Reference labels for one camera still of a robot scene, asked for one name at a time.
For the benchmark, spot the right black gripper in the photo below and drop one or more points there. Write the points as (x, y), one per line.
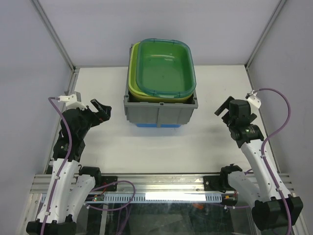
(226, 105)

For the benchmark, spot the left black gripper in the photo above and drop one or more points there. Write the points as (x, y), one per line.
(104, 109)

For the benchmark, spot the lime green container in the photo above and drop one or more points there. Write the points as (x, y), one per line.
(131, 84)

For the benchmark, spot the olive green slotted basket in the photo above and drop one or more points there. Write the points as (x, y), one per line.
(146, 98)

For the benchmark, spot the large grey crate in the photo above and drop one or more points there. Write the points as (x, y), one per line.
(160, 113)

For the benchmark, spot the teal transparent container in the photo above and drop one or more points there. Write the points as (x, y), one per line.
(165, 68)

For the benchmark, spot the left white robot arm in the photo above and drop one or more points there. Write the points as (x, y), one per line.
(69, 185)

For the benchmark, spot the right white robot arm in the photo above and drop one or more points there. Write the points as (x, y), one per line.
(272, 204)

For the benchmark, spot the blue plastic tray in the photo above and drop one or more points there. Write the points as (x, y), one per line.
(155, 125)

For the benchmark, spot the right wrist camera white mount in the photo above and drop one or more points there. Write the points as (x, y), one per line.
(253, 100)

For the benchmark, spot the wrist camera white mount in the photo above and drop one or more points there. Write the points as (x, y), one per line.
(72, 101)
(253, 100)

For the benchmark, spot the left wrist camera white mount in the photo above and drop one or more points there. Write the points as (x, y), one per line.
(72, 101)

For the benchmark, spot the white slotted cable duct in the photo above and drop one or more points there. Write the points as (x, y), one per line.
(156, 197)

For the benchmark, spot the aluminium mounting rail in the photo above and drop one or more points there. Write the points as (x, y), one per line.
(188, 183)

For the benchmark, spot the right aluminium frame post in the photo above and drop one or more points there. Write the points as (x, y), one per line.
(277, 10)

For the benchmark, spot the aluminium frame post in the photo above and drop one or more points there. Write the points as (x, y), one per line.
(277, 10)
(53, 34)

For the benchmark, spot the left aluminium frame post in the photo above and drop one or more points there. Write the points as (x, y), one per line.
(53, 34)

